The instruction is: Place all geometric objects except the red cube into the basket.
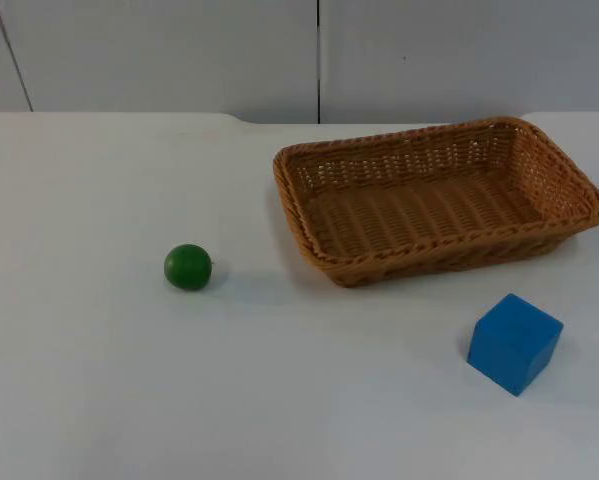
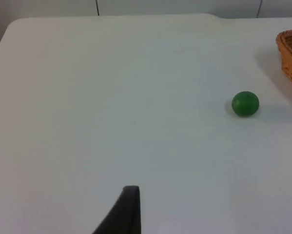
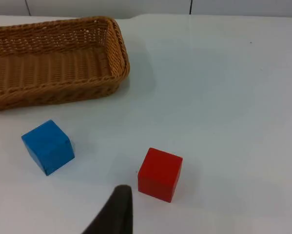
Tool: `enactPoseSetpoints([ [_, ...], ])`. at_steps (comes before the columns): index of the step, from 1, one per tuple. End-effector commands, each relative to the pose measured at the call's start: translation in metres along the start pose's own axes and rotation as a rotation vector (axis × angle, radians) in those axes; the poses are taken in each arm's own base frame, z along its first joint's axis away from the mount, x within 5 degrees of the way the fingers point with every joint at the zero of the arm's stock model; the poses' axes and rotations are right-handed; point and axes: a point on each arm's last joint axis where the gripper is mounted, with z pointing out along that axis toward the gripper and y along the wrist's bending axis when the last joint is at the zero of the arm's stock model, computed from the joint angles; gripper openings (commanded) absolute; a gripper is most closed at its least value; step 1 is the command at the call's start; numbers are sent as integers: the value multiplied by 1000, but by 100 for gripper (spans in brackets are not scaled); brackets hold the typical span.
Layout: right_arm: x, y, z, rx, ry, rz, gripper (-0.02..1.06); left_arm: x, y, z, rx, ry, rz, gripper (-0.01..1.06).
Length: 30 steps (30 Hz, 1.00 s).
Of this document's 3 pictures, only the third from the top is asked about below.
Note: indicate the blue cube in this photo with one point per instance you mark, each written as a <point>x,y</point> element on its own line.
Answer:
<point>48,147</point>

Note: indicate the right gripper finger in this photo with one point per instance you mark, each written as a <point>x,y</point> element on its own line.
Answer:
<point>116,214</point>

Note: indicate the red cube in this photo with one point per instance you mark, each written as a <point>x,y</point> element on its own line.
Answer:
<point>159,174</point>

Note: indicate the pale brown wicker basket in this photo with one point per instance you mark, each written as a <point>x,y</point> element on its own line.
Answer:
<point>50,70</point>

